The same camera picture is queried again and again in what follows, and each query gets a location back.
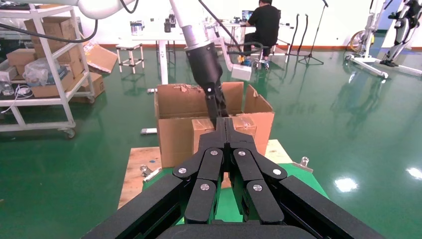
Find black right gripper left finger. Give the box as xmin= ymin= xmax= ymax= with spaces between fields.
xmin=173 ymin=118 xmax=227 ymax=225

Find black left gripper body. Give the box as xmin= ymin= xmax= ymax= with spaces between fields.
xmin=184 ymin=41 xmax=225 ymax=97

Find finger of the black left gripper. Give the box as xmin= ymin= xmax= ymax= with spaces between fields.
xmin=214 ymin=83 xmax=230 ymax=118
xmin=205 ymin=92 xmax=222 ymax=128

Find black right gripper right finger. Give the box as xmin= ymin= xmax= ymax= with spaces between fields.
xmin=225 ymin=118 xmax=288 ymax=226

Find large open cardboard carton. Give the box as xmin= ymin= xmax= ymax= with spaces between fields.
xmin=154 ymin=82 xmax=276 ymax=169

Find flattened cardboard sheet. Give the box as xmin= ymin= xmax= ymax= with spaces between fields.
xmin=84 ymin=43 xmax=118 ymax=74

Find printed cardboard box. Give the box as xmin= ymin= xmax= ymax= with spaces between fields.
xmin=71 ymin=72 xmax=106 ymax=104

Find large cardboard box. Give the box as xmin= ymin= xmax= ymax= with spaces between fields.
xmin=23 ymin=16 xmax=83 ymax=62

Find long low cardboard box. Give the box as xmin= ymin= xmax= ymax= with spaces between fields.
xmin=31 ymin=71 xmax=76 ymax=98

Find small plain cardboard box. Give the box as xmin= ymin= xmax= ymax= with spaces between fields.
xmin=6 ymin=48 xmax=37 ymax=67

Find green table cloth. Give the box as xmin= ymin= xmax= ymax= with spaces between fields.
xmin=142 ymin=163 xmax=329 ymax=224

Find metal cloth clamp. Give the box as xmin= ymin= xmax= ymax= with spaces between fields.
xmin=292 ymin=156 xmax=314 ymax=173
xmin=139 ymin=164 xmax=163 ymax=183

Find metal rolling stool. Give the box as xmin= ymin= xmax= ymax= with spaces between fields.
xmin=253 ymin=46 xmax=273 ymax=71

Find person in black clothes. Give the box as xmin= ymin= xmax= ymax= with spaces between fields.
xmin=243 ymin=0 xmax=282 ymax=57

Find small white stool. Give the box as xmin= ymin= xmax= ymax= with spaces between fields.
xmin=115 ymin=43 xmax=145 ymax=75

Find shiny metal can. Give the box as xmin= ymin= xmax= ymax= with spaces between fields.
xmin=129 ymin=20 xmax=146 ymax=36

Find white office desk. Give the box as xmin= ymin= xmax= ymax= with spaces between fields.
xmin=204 ymin=20 xmax=296 ymax=64

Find black curved pole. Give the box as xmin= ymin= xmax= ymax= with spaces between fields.
xmin=284 ymin=13 xmax=301 ymax=72
xmin=297 ymin=13 xmax=311 ymax=57

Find black tripod stand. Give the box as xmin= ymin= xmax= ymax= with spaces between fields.
xmin=298 ymin=0 xmax=330 ymax=66

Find white shelving cart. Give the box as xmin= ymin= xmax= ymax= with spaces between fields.
xmin=0 ymin=3 xmax=96 ymax=139

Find white robot support stand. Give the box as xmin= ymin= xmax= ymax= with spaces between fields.
xmin=344 ymin=0 xmax=422 ymax=80

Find clear plastic bag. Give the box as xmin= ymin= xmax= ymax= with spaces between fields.
xmin=23 ymin=57 xmax=69 ymax=87

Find humanoid robot legs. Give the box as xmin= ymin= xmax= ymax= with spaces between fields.
xmin=379 ymin=0 xmax=422 ymax=68

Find white table frame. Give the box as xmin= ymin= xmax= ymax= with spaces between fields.
xmin=117 ymin=32 xmax=187 ymax=135

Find thin black camera cable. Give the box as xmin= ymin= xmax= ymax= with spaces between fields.
xmin=198 ymin=0 xmax=265 ymax=57

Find yellow hose coil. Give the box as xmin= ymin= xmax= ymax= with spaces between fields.
xmin=349 ymin=30 xmax=376 ymax=53

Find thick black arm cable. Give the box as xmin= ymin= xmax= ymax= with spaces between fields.
xmin=0 ymin=19 xmax=100 ymax=44

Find white cord bundle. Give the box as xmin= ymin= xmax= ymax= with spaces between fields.
xmin=1 ymin=84 xmax=34 ymax=115

